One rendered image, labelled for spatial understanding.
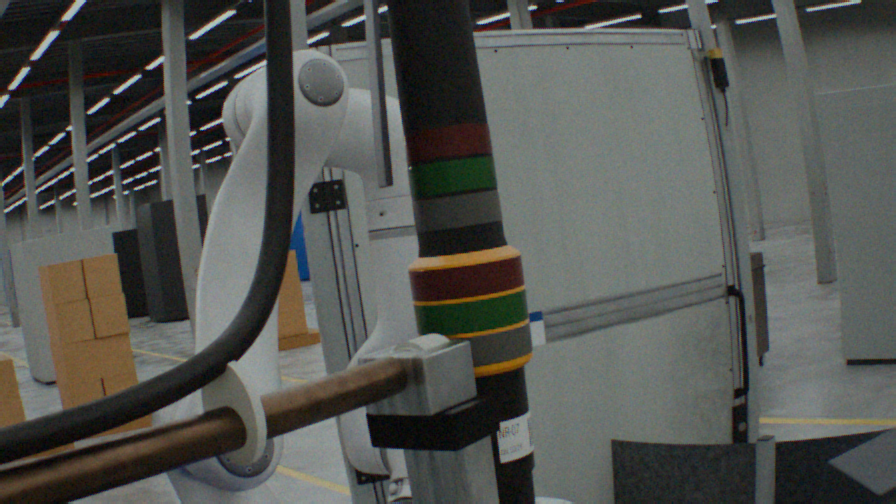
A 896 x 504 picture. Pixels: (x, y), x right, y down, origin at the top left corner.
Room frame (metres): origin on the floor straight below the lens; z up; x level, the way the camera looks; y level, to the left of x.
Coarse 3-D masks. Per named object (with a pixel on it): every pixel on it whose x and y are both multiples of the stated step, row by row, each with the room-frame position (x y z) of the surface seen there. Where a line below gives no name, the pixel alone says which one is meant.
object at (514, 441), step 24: (480, 384) 0.38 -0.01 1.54; (504, 384) 0.38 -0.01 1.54; (504, 408) 0.38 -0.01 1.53; (528, 408) 0.39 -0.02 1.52; (504, 432) 0.38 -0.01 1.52; (528, 432) 0.39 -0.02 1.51; (504, 456) 0.38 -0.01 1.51; (528, 456) 0.39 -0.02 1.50; (504, 480) 0.38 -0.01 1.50; (528, 480) 0.39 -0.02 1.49
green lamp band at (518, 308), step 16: (448, 304) 0.38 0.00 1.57; (464, 304) 0.37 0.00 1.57; (480, 304) 0.37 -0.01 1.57; (496, 304) 0.38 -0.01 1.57; (512, 304) 0.38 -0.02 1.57; (416, 320) 0.39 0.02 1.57; (432, 320) 0.38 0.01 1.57; (448, 320) 0.38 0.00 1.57; (464, 320) 0.37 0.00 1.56; (480, 320) 0.37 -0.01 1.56; (496, 320) 0.38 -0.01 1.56; (512, 320) 0.38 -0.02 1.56
